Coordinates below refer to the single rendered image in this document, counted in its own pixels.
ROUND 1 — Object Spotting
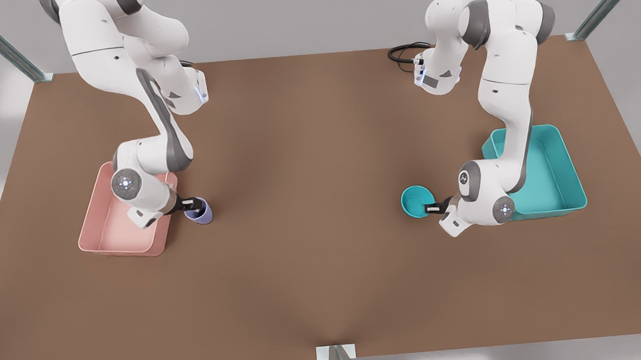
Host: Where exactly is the purple cup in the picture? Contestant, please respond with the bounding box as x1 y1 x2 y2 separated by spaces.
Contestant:
183 196 214 227

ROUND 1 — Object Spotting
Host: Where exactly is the teal bowl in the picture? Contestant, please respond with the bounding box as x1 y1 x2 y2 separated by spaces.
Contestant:
400 184 437 219

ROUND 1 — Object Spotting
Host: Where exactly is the pink box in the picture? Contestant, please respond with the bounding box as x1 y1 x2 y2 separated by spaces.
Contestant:
73 158 183 262

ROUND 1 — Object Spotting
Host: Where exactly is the teal box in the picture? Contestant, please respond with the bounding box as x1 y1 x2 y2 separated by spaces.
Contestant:
480 122 589 223

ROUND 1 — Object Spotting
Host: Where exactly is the black cable loop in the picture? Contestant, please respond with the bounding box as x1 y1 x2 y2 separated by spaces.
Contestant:
387 41 434 74

